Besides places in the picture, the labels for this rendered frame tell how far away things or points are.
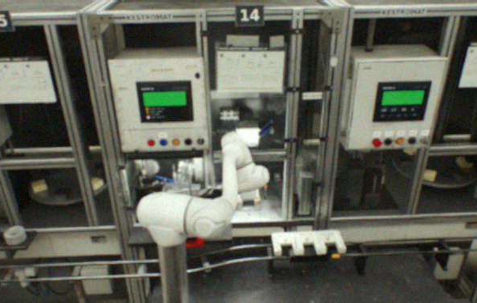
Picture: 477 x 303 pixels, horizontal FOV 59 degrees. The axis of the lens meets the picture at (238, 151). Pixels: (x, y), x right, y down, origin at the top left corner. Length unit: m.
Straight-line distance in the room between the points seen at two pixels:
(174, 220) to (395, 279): 1.40
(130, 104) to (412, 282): 1.70
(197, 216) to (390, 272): 1.39
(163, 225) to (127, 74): 0.78
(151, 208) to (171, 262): 0.23
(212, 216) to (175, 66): 0.79
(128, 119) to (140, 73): 0.23
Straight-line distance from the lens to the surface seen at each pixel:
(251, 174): 1.92
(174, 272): 1.62
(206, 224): 1.38
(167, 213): 1.44
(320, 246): 2.25
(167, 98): 1.95
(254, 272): 2.37
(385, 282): 2.43
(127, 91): 1.99
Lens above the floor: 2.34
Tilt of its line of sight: 28 degrees down
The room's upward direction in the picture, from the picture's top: 1 degrees counter-clockwise
